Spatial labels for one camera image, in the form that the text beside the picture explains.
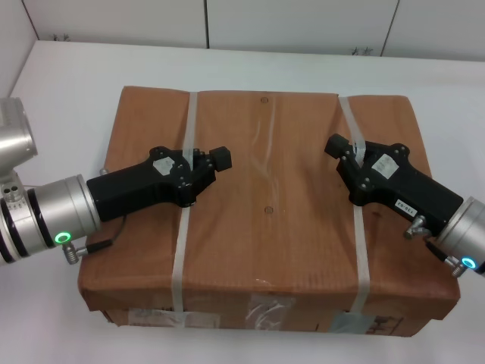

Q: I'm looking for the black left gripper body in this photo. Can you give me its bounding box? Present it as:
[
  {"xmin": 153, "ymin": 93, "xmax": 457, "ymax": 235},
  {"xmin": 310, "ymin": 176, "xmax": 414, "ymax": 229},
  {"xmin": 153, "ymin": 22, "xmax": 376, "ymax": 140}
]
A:
[{"xmin": 86, "ymin": 146, "xmax": 198, "ymax": 224}]

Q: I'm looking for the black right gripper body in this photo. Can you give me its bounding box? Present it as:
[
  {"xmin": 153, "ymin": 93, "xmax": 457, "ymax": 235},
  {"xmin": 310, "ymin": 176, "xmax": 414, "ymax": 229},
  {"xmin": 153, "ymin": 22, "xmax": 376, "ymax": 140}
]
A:
[{"xmin": 348, "ymin": 140, "xmax": 464, "ymax": 236}]

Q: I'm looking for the white plastic packing strap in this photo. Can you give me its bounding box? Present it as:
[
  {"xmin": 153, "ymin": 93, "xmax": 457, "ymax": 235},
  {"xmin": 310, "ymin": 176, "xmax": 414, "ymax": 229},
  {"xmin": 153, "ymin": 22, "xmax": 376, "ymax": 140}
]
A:
[
  {"xmin": 171, "ymin": 92, "xmax": 200, "ymax": 314},
  {"xmin": 338, "ymin": 96, "xmax": 372, "ymax": 314}
]

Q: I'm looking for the brown paper cardboard box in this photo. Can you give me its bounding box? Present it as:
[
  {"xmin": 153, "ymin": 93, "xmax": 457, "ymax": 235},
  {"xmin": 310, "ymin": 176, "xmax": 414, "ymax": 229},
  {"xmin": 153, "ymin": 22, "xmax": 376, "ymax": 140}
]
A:
[{"xmin": 77, "ymin": 86, "xmax": 462, "ymax": 337}]

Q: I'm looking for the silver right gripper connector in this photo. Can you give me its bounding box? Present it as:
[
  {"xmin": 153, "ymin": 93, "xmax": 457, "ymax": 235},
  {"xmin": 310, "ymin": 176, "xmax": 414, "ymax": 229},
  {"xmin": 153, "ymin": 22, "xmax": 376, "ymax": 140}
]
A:
[{"xmin": 403, "ymin": 215, "xmax": 428, "ymax": 240}]

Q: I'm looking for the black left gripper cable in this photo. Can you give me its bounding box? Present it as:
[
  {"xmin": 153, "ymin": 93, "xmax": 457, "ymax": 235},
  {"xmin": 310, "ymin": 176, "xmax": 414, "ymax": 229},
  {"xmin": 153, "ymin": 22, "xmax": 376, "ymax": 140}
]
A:
[{"xmin": 62, "ymin": 216, "xmax": 128, "ymax": 265}]

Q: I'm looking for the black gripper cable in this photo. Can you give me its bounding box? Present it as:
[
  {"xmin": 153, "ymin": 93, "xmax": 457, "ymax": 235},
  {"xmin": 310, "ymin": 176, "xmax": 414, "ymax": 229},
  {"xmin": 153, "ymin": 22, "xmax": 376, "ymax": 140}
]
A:
[
  {"xmin": 62, "ymin": 216, "xmax": 128, "ymax": 265},
  {"xmin": 426, "ymin": 240, "xmax": 466, "ymax": 280}
]

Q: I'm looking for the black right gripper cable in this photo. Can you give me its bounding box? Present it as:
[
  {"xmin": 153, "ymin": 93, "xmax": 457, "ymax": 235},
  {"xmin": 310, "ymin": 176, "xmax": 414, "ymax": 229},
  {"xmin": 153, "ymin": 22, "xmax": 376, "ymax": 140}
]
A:
[{"xmin": 426, "ymin": 240, "xmax": 466, "ymax": 280}]

